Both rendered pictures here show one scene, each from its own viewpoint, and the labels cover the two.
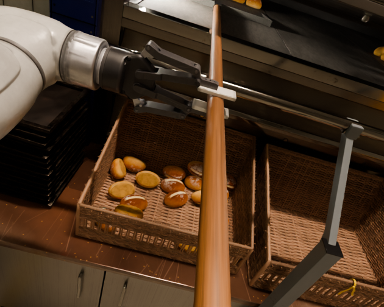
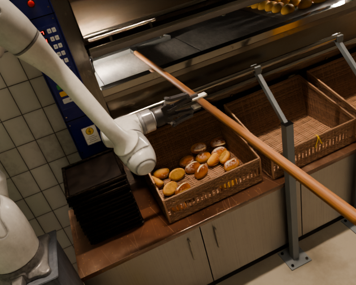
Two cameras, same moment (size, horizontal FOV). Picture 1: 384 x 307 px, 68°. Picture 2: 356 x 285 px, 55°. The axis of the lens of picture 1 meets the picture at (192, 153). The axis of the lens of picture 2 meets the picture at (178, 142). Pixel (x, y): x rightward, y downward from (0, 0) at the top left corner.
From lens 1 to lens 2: 0.88 m
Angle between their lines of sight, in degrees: 7
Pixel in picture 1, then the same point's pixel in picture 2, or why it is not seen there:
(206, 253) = (241, 131)
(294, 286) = (288, 154)
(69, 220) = (159, 220)
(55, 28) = (132, 117)
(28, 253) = (155, 249)
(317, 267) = (288, 136)
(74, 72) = (148, 127)
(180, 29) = (137, 81)
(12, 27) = (124, 126)
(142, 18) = (114, 90)
